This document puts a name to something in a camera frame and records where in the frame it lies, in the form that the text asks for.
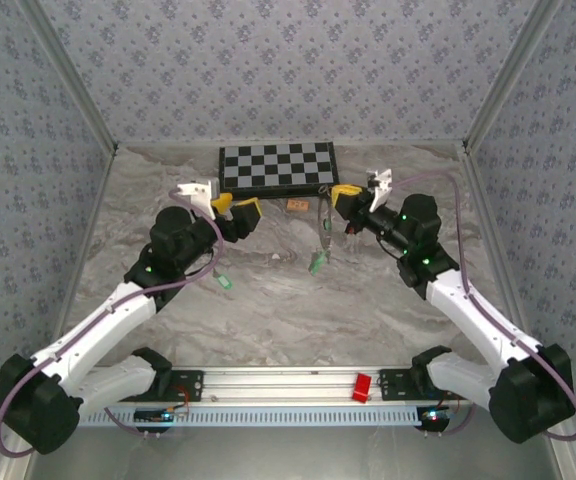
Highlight black grey checkerboard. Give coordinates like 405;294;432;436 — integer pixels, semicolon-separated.
217;141;340;201

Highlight small circuit board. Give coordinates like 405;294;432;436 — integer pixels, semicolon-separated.
133;407;177;427
417;407;452;427

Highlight aluminium side rail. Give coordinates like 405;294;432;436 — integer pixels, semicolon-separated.
460;142;576;480
0;144;120;480

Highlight black left mount plate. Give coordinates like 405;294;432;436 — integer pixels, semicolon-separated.
155;368;205;403

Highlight black mount plate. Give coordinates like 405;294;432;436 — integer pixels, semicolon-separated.
155;368;205;403
378;368;442;403

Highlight black right mount plate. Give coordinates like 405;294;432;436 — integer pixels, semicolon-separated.
378;368;442;403

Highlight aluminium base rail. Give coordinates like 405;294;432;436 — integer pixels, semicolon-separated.
82;366;489;407

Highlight aluminium frame post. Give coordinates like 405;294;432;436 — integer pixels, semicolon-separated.
461;0;565;154
15;0;120;154

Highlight red block on rail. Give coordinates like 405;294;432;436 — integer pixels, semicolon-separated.
351;372;373;404

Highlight light blue slotted cable duct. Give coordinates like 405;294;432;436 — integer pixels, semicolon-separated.
78;404;422;428

